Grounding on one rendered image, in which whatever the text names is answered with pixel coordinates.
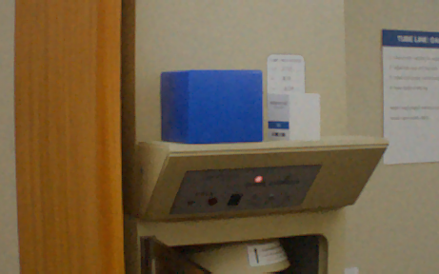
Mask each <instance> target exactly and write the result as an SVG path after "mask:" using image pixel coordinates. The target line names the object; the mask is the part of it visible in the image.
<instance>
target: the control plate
mask: <svg viewBox="0 0 439 274"><path fill-rule="evenodd" d="M321 166H322V165H304V166H272V167H255V168H238V169H220V170H187V172H186V175H185V176H184V179H183V180H182V184H181V186H180V188H179V190H178V192H177V196H176V198H175V200H174V202H173V206H172V208H171V210H170V215H172V214H196V213H209V212H220V211H233V210H256V209H269V208H280V207H292V206H300V205H301V204H302V203H303V200H304V199H305V197H306V195H307V194H308V191H309V189H310V187H311V184H312V182H313V181H314V180H315V178H316V175H317V173H318V172H319V171H320V167H321ZM288 174H290V175H291V178H289V179H288V180H284V177H285V176H286V175H288ZM258 176H261V177H262V178H263V179H262V180H261V181H260V182H255V179H256V177H258ZM233 193H243V197H242V198H241V201H240V202H239V204H238V205H234V206H227V205H228V202H229V198H230V197H231V195H232V194H233ZM287 193H290V198H289V199H287V198H286V197H284V196H285V194H287ZM270 194H274V196H273V200H271V199H270V198H268V197H269V196H270ZM255 195H257V196H258V198H257V201H256V202H255V201H254V200H252V199H251V197H252V196H255ZM209 198H217V199H218V202H217V204H216V205H213V206H209V205H208V203H207V201H208V199H209ZM189 200H194V203H193V204H192V205H187V201H189Z"/></svg>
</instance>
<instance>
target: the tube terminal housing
mask: <svg viewBox="0 0 439 274"><path fill-rule="evenodd" d="M120 48H121V64H120V102H121V167H122V212H123V243H124V267H125V274H141V261H140V240H139V236H154V235H156V239H158V240H159V241H162V242H163V243H164V244H166V245H168V246H171V245H194V244H204V243H210V244H214V243H223V242H233V241H244V240H253V239H263V238H273V237H286V236H297V235H307V234H315V235H316V236H317V237H318V241H319V268H318V274H345V250H346V211H347V207H346V206H336V207H324V208H313V209H301V210H290V211H278V212H267V213H255V214H243V215H219V216H209V217H196V218H185V219H178V218H173V219H161V220H149V221H145V220H142V219H140V217H139V216H138V213H137V155H136V144H138V142H161V141H162V140H161V112H160V94H159V92H160V73H161V72H162V71H174V70H188V69H260V70H262V72H263V91H264V93H263V136H264V137H268V112H267V95H266V53H285V54H305V58H306V93H319V96H320V136H330V135H347V131H346V56H345V20H344V0H121V27H120Z"/></svg>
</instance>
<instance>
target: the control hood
mask: <svg viewBox="0 0 439 274"><path fill-rule="evenodd" d="M388 147H389V141H388V138H382V137H363V136H353V135H330V136H320V139H313V140H296V141H287V140H275V139H268V137H264V139H263V142H256V143H233V144H210V145H186V144H180V143H174V142H163V141H161V142H138V144H136V155H137V213H138V216H139V217H140V219H142V220H145V221H149V220H161V219H173V218H178V219H185V218H196V217H209V216H219V215H243V214H255V213H267V212H278V211H290V210H301V209H313V208H324V207H336V206H353V205H354V204H355V203H356V202H357V199H358V198H359V196H360V194H361V192H362V190H364V188H365V185H366V184H367V182H368V181H369V178H370V177H371V175H372V173H373V172H374V170H375V169H376V167H377V166H378V165H379V161H381V159H382V157H383V155H384V153H385V151H386V149H388ZM304 165H322V166H321V167H320V171H319V172H318V173H317V175H316V178H315V180H314V181H313V182H312V184H311V187H310V189H309V191H308V194H307V195H306V197H305V199H304V200H303V203H302V204H301V205H300V206H292V207H280V208H269V209H256V210H233V211H220V212H209V213H196V214H172V215H170V210H171V208H172V206H173V202H174V200H175V198H176V196H177V192H178V190H179V188H180V186H181V184H182V180H183V179H184V176H185V175H186V172H187V170H220V169H238V168H255V167H272V166H304Z"/></svg>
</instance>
